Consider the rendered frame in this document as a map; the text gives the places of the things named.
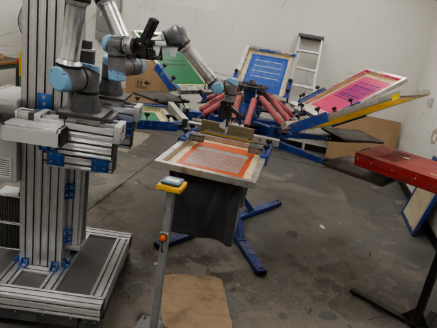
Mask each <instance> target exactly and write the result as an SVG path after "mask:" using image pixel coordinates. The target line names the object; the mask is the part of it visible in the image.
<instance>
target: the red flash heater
mask: <svg viewBox="0 0 437 328"><path fill-rule="evenodd" d="M403 157H407V158H409V160H407V159H403ZM354 159H355V160H354V165H356V166H358V167H361V168H364V169H367V170H369V171H373V172H375V173H378V174H381V175H384V176H387V177H389V178H393V179H395V180H398V181H400V182H404V183H406V184H409V185H412V186H414V187H418V188H420V189H423V190H426V191H429V192H431V193H434V194H437V161H433V160H431V159H427V158H424V157H421V156H417V155H414V154H411V153H408V152H404V151H402V150H398V149H395V148H392V147H389V146H385V145H380V146H376V147H373V148H368V149H366V150H361V151H359V152H356V153H355V157H354Z"/></svg>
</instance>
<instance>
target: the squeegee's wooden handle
mask: <svg viewBox="0 0 437 328"><path fill-rule="evenodd" d="M219 124H222V122H216V121H212V120H206V119H202V125H201V130H202V131H204V130H209V131H215V132H219V133H224V132H225V130H224V129H222V128H220V127H219ZM254 130H255V129H252V128H246V127H242V126H236V125H232V124H229V125H228V131H227V133H226V134H228V135H234V136H238V137H244V138H248V140H250V141H252V140H253V137H254Z"/></svg>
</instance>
